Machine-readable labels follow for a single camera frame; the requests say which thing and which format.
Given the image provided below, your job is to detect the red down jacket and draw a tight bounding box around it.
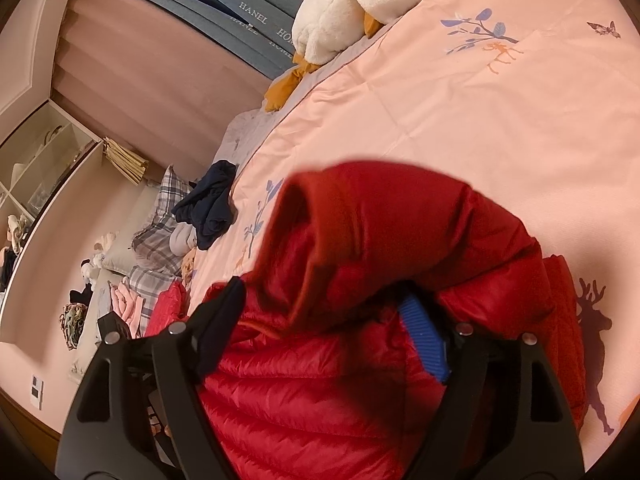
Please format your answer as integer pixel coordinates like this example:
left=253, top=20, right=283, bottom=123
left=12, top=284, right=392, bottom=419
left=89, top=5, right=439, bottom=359
left=144, top=280, right=190, bottom=337
left=198, top=160, right=587, bottom=479

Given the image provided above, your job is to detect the pink clothing pile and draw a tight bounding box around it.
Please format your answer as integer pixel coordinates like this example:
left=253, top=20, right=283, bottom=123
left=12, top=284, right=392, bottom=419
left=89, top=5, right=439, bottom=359
left=110, top=283, right=144, bottom=338

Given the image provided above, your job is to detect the plaid pillow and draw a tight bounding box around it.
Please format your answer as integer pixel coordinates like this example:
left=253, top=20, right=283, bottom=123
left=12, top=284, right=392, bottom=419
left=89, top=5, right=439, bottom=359
left=124, top=166, right=191, bottom=337

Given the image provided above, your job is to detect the dark navy garment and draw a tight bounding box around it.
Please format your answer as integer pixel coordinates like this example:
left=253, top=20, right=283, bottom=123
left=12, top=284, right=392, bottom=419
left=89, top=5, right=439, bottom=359
left=171, top=159, right=236, bottom=250

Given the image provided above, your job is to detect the yellow curtain tassel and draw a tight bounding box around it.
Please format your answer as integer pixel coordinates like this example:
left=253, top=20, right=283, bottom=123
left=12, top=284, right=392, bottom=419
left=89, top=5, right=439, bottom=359
left=103, top=138, right=149, bottom=185

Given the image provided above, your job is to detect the deer print duvet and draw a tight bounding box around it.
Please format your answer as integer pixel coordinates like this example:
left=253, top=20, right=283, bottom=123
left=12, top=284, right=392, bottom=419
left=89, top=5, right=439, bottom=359
left=191, top=0, right=639, bottom=465

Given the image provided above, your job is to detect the white goose plush toy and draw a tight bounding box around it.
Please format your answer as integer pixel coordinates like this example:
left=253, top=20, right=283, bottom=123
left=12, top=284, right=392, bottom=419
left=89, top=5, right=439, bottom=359
left=264, top=0, right=421, bottom=112

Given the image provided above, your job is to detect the white wall shelf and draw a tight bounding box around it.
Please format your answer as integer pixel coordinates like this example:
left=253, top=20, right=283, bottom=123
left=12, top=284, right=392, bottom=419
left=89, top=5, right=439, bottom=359
left=1, top=100, right=102, bottom=330

